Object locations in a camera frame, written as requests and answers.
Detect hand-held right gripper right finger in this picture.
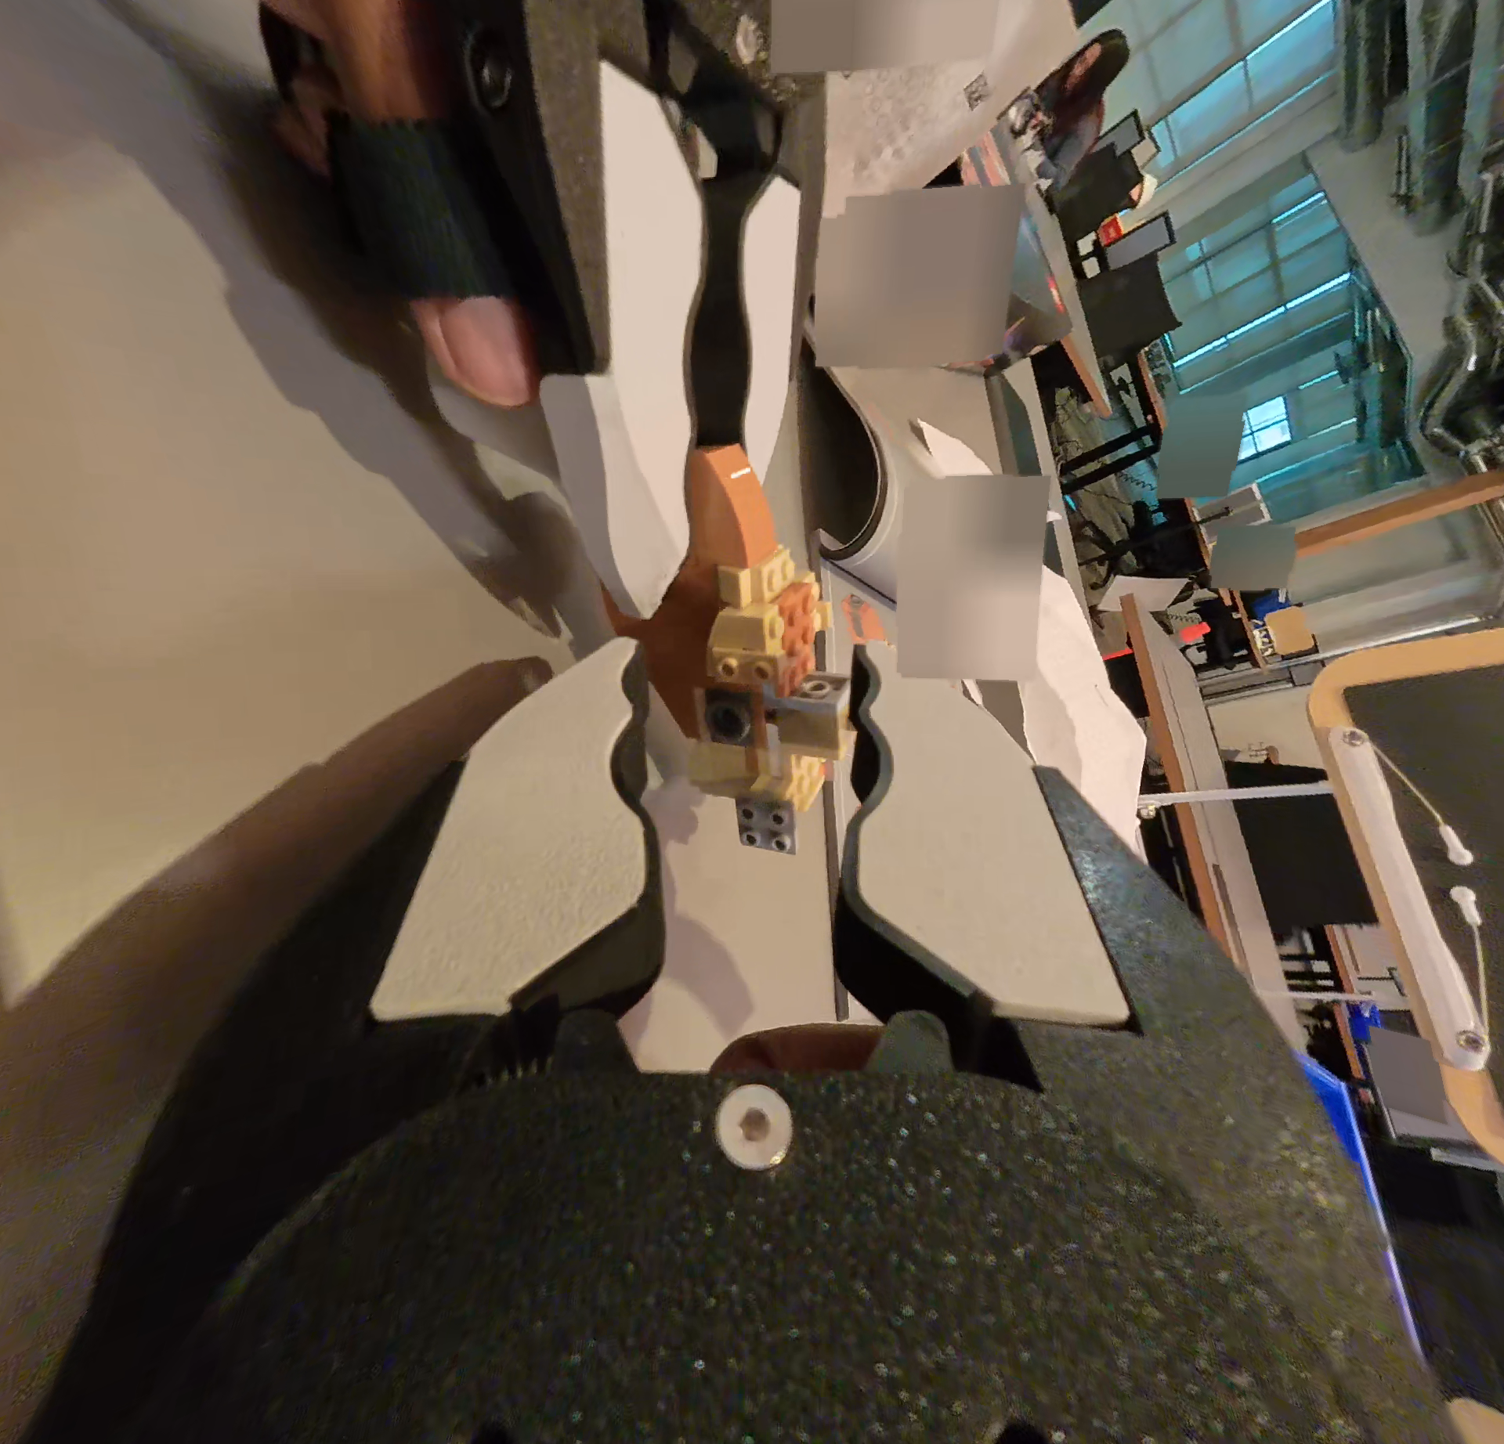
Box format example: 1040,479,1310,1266
831,649,1137,1028

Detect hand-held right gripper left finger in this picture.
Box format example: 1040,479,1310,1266
367,635,668,1025

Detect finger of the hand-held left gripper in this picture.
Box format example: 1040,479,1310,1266
704,93,818,500
541,58,733,624

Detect orange and tan brick model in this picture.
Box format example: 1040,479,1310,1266
599,443,856,856

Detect blue plastic bin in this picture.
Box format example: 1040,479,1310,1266
1293,1044,1436,1376

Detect background office desk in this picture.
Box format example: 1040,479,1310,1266
1122,593,1252,975

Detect grey desk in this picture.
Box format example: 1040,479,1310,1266
0,0,1129,1115

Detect person's left hand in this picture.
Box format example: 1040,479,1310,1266
194,0,542,407

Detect crumpled white paper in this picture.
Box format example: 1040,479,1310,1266
809,0,1152,793

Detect grey instruction booklet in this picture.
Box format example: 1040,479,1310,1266
804,357,930,646

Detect black printed toy box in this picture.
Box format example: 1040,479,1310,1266
1046,108,1182,347

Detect white board stand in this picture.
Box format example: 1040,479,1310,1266
1133,728,1489,1074

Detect black board with wooden rim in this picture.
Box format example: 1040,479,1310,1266
1306,632,1504,1107

